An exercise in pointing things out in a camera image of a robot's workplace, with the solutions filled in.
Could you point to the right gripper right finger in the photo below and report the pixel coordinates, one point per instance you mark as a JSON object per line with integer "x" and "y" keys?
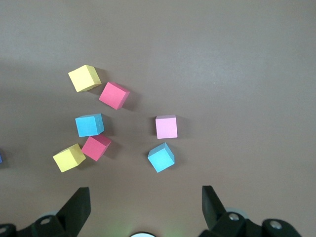
{"x": 212, "y": 209}

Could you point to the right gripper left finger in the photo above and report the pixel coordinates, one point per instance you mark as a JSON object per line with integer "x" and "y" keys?
{"x": 76, "y": 209}

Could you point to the blue foam cube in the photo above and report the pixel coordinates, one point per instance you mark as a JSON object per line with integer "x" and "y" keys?
{"x": 89, "y": 124}
{"x": 161, "y": 157}

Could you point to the purple foam cube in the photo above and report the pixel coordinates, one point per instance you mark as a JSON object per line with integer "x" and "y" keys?
{"x": 0, "y": 158}

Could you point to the red foam cube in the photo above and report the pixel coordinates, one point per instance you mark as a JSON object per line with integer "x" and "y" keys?
{"x": 96, "y": 147}
{"x": 114, "y": 95}

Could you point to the yellow foam cube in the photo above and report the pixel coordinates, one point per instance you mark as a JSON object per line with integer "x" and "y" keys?
{"x": 84, "y": 78}
{"x": 69, "y": 158}

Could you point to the pink foam cube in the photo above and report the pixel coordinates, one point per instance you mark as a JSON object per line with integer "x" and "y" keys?
{"x": 166, "y": 127}

